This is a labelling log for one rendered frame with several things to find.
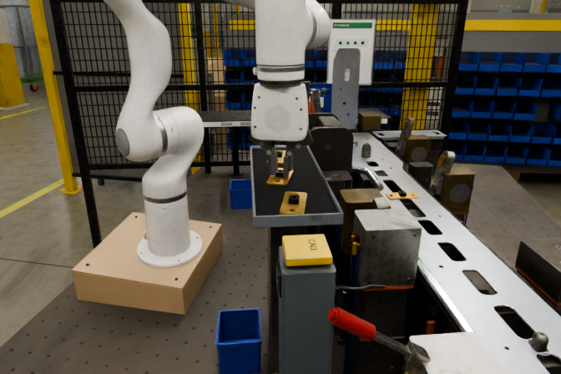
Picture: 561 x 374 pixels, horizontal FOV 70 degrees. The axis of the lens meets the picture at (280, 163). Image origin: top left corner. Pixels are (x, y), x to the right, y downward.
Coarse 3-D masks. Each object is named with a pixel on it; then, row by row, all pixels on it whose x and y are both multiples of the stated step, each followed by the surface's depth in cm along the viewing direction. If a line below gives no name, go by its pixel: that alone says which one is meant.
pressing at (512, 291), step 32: (352, 160) 135; (384, 160) 135; (384, 192) 110; (416, 192) 110; (448, 224) 93; (480, 256) 80; (448, 288) 70; (512, 288) 70; (480, 320) 63; (544, 320) 63; (512, 352) 57; (544, 352) 57
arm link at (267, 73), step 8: (256, 64) 69; (304, 64) 69; (256, 72) 69; (264, 72) 67; (272, 72) 67; (280, 72) 66; (288, 72) 67; (296, 72) 67; (304, 72) 70; (264, 80) 70; (272, 80) 67; (280, 80) 67; (288, 80) 67; (296, 80) 70
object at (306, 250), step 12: (288, 240) 55; (300, 240) 55; (312, 240) 55; (324, 240) 55; (288, 252) 52; (300, 252) 52; (312, 252) 52; (324, 252) 52; (288, 264) 51; (300, 264) 51; (312, 264) 51; (324, 264) 51
